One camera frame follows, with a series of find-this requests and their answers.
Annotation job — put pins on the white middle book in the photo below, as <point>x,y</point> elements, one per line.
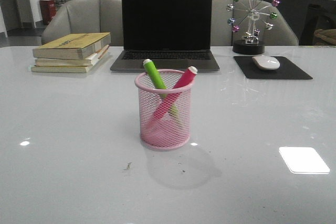
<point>89,61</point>

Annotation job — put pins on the beige armchair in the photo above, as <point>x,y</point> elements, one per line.
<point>86,16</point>
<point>272,32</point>

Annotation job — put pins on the grey laptop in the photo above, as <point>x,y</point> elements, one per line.
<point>174,34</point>

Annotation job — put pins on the beige right armchair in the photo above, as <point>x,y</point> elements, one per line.
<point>272,32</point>

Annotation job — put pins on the yellow book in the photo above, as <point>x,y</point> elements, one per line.
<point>73,46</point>
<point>62,69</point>

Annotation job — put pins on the red trash bin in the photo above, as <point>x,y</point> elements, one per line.
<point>48,10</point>

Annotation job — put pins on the ferris wheel desk ornament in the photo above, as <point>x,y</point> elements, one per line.
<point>249,43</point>

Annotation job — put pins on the green marker pen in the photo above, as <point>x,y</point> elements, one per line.
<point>159,84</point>

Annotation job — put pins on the pink marker pen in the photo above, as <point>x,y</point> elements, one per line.
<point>167,105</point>

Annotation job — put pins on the pink mesh pen holder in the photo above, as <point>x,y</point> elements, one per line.
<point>165,134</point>

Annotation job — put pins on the black mouse pad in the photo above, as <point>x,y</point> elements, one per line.
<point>287,70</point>

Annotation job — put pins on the white computer mouse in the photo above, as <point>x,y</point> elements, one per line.
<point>266,62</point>

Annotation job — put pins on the yellow top book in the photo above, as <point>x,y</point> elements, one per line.
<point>73,46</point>

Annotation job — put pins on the yellow bottom book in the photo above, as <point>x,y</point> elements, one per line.
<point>62,69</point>

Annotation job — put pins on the beige left armchair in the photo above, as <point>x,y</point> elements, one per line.
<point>86,16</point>

